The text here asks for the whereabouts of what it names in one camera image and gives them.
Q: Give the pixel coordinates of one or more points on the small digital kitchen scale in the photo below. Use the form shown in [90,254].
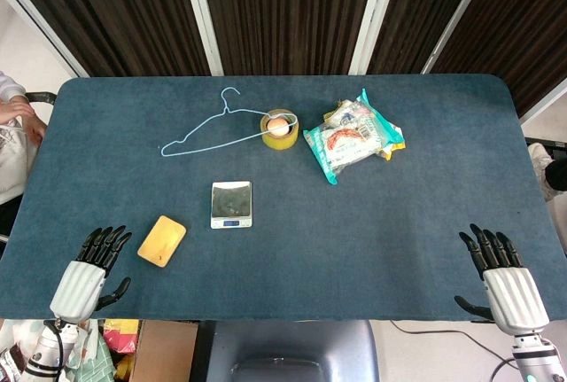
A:
[231,204]

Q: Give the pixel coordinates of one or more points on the black chair armrest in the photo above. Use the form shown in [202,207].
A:
[41,97]

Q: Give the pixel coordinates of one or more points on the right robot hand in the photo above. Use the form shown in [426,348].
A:
[514,298]

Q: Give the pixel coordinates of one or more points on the cardboard box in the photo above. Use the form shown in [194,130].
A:
[164,351]

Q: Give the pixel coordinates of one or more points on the person with black hair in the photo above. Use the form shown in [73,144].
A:
[551,173]

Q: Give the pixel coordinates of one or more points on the teal white snack packet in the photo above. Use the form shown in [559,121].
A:
[350,145]

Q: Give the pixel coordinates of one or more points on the person in white clothes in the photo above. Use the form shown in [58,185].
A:
[13,142]

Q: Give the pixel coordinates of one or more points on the yellow sponge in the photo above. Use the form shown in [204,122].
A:
[161,241]

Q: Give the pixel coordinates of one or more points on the blue table mat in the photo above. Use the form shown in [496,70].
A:
[283,262]

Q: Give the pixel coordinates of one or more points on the yellow tape roll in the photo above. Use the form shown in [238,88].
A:
[279,139]

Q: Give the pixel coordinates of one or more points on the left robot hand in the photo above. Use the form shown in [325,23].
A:
[80,282]

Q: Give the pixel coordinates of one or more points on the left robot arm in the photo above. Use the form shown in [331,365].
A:
[44,351]

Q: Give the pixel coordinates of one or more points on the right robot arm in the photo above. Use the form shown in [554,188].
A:
[538,357]

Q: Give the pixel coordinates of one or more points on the egg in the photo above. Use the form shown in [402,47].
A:
[278,125]

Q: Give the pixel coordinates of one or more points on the yellow trimmed snack packet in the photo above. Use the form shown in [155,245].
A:
[354,111]

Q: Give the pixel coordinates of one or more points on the yellow red snack bags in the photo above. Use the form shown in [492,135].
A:
[119,337]

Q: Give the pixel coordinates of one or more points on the patterned green white bag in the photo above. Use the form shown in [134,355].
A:
[90,357]

